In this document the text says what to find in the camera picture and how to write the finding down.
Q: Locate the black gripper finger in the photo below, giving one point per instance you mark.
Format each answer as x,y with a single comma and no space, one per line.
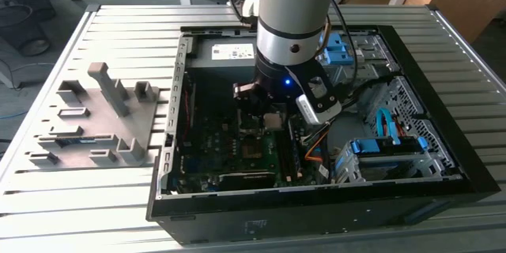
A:
248,96

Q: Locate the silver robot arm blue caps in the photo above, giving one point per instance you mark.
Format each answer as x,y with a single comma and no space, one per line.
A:
292,13

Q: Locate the black CPU socket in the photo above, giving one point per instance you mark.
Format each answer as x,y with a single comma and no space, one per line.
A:
251,148

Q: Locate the grey power supply unit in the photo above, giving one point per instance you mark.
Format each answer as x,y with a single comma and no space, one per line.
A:
220,72

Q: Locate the blue plastic disk carrier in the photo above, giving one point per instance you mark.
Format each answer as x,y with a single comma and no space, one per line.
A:
339,57

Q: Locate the dark green motherboard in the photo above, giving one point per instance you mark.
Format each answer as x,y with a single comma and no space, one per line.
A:
220,152

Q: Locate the grey metal drive cage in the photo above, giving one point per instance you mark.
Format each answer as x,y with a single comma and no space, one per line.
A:
395,161
363,72

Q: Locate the black graphics card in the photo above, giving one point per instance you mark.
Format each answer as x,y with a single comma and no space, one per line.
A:
247,180

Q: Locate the blue carrier with black disk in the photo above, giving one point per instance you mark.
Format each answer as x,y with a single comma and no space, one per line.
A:
365,146

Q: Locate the grey plastic parts rack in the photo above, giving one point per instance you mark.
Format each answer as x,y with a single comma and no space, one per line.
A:
102,125

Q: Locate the black open PC case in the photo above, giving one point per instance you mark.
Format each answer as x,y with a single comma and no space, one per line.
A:
276,214

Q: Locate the RAM stick with blue label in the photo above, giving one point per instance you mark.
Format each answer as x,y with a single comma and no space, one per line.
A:
78,140

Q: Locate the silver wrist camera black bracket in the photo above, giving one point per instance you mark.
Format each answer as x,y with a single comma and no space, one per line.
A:
316,113

